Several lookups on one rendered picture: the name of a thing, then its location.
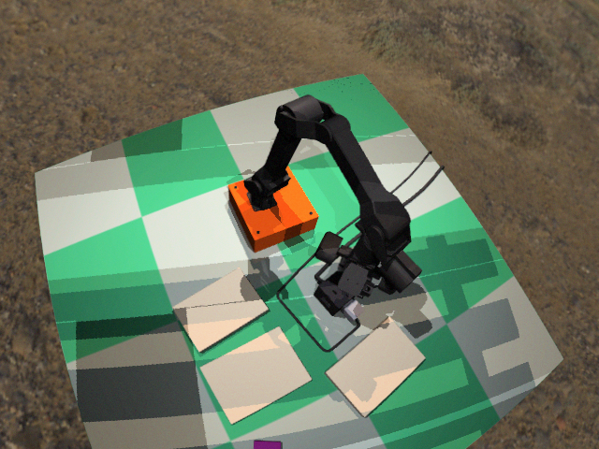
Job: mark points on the black cable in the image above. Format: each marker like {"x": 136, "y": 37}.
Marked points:
{"x": 352, "y": 310}

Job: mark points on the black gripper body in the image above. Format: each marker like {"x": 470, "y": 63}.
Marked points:
{"x": 330, "y": 246}

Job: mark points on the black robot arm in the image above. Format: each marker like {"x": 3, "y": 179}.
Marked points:
{"x": 384, "y": 221}

